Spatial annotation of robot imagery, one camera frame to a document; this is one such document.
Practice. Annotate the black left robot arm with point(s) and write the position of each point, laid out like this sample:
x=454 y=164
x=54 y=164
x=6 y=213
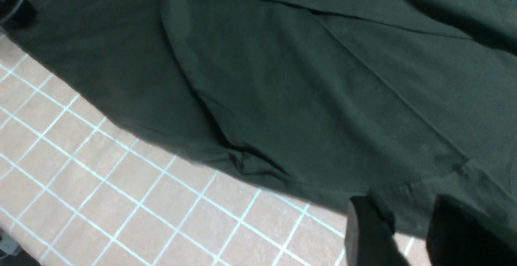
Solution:
x=16 y=13

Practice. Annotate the pink checkered tablecloth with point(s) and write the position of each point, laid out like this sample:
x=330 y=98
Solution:
x=78 y=191

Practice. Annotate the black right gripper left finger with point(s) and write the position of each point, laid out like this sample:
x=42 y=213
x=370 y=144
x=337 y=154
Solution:
x=369 y=237

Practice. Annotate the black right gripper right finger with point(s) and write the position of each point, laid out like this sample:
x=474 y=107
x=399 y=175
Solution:
x=460 y=235

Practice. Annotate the dark gray long-sleeve shirt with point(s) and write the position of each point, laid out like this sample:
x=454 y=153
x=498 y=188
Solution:
x=319 y=99

